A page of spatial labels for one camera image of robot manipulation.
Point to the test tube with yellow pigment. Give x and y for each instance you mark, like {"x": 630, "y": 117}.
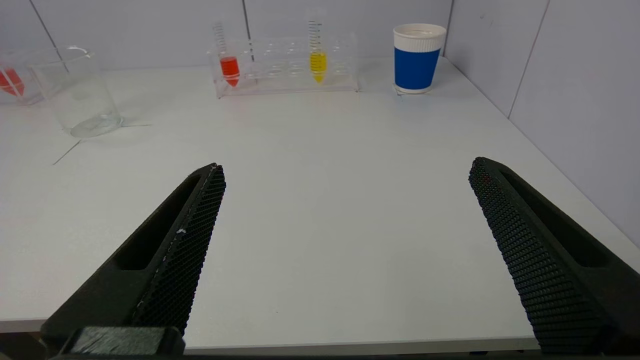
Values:
{"x": 318, "y": 62}

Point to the test tube with red pigment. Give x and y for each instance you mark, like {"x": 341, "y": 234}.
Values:
{"x": 11, "y": 82}
{"x": 230, "y": 67}

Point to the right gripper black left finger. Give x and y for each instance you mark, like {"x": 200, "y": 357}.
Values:
{"x": 165, "y": 260}

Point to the clear acrylic test tube rack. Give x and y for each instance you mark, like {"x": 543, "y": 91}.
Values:
{"x": 285, "y": 75}
{"x": 30, "y": 75}

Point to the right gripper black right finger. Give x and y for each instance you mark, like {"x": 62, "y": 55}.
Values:
{"x": 550, "y": 260}

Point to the clear glass beaker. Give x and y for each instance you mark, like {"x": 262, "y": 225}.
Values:
{"x": 80, "y": 95}

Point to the blue and white paper cup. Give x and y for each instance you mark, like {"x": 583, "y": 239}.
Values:
{"x": 416, "y": 65}

